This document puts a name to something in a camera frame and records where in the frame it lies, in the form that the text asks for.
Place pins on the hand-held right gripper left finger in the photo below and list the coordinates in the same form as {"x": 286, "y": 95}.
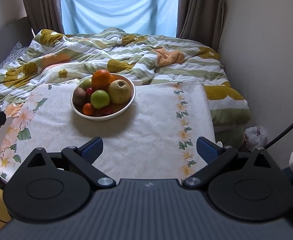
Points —
{"x": 94, "y": 148}

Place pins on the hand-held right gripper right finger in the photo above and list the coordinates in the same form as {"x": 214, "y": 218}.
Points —
{"x": 206, "y": 149}

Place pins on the small mandarin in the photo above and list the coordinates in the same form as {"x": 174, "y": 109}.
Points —
{"x": 88, "y": 109}

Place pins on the bright green citrus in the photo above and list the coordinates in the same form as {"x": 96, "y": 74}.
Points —
{"x": 100, "y": 99}

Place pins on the brown kiwi with green sticker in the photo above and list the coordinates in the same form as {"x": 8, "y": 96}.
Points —
{"x": 79, "y": 96}

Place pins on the oval red cherry tomato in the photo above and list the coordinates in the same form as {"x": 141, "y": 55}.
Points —
{"x": 90, "y": 92}

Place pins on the white oval bowl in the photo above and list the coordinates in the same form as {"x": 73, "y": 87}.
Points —
{"x": 127, "y": 102}

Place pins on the pale green apple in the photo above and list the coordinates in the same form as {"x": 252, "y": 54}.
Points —
{"x": 87, "y": 83}

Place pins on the orange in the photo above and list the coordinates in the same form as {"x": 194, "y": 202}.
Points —
{"x": 101, "y": 78}
{"x": 112, "y": 78}

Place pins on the white plastic bag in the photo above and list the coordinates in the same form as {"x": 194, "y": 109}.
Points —
{"x": 255, "y": 135}

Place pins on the yellow apple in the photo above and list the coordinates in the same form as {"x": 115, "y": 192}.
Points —
{"x": 120, "y": 92}

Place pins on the floral tablecloth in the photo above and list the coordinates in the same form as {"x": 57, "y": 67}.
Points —
{"x": 149, "y": 110}

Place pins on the dotted bed sheet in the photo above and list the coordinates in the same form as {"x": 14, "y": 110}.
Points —
{"x": 14, "y": 53}

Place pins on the grey bed headboard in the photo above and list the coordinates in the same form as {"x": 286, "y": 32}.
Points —
{"x": 6, "y": 32}

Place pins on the floral striped blanket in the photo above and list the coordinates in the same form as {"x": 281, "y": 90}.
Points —
{"x": 161, "y": 45}

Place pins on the brown curtain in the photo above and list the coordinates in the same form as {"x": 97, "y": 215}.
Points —
{"x": 199, "y": 10}
{"x": 41, "y": 5}

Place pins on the light blue window cloth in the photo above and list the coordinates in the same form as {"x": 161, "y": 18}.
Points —
{"x": 116, "y": 5}

